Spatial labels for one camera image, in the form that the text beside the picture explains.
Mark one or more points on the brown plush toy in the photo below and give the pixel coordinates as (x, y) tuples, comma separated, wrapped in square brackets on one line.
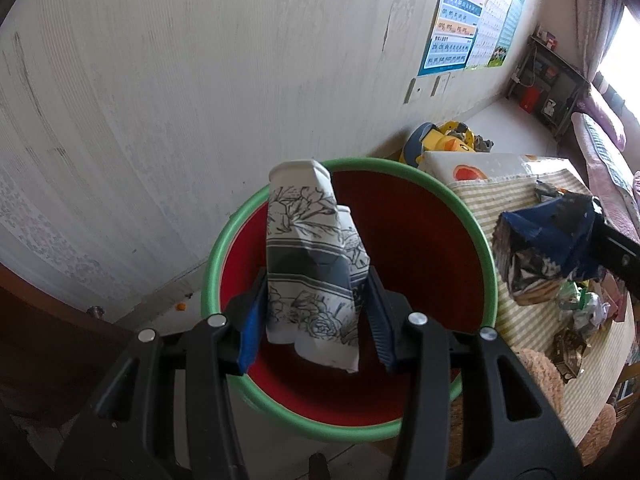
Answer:
[(542, 375)]

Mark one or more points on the crinkled silver wrapper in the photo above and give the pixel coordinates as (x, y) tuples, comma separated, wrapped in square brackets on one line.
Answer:
[(547, 191)]

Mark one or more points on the silver green wrapper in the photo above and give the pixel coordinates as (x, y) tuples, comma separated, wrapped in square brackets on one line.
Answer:
[(582, 310)]

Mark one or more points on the blue wall poster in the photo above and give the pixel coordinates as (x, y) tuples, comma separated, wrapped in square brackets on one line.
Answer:
[(452, 20)]

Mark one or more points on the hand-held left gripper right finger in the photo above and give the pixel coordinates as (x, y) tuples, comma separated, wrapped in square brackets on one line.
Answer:
[(378, 325)]

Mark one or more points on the red box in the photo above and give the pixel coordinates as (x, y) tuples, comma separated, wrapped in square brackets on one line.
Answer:
[(530, 98)]

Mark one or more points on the floral paper packet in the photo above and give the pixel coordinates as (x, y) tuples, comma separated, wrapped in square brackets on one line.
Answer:
[(310, 280)]

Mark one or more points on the red bin with green rim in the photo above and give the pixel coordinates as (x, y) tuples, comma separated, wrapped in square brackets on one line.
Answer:
[(425, 240)]

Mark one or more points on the dark shelf unit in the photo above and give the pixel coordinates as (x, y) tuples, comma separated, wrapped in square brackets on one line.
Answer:
[(560, 85)]

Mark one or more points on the grey toy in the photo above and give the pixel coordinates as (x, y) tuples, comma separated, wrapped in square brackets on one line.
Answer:
[(482, 144)]

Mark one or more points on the green-edged wall poster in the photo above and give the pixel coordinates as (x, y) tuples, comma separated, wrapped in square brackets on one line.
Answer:
[(502, 30)]

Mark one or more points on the brown wooden furniture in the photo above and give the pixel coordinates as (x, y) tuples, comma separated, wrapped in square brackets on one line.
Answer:
[(50, 345)]

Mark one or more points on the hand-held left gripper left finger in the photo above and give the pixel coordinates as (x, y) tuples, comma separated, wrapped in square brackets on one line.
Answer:
[(250, 331)]

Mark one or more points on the pink bedding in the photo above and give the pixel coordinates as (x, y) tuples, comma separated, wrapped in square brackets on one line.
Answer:
[(600, 150)]

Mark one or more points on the metal knob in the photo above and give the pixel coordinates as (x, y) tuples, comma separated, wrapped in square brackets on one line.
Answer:
[(96, 311)]

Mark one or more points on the white box with orange print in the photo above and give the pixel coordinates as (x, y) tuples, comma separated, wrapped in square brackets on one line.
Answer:
[(500, 164)]

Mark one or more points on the yellow toy vehicle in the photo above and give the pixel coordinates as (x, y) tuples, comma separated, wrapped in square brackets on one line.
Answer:
[(440, 140)]

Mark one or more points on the dark gold wrapper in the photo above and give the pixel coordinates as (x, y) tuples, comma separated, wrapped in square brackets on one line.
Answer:
[(567, 355)]

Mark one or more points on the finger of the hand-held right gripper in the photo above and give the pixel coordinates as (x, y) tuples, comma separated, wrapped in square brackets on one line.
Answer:
[(617, 247)]

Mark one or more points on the pale curtain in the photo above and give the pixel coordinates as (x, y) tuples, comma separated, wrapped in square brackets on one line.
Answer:
[(595, 15)]

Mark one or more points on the dark blue foil packet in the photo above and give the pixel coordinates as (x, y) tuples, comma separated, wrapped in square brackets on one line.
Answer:
[(537, 242)]

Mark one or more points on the white wall socket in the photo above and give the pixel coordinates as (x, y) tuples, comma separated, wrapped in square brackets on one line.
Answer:
[(413, 91), (440, 84)]

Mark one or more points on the pink wrapper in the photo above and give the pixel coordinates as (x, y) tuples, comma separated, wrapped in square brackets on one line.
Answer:
[(616, 295)]

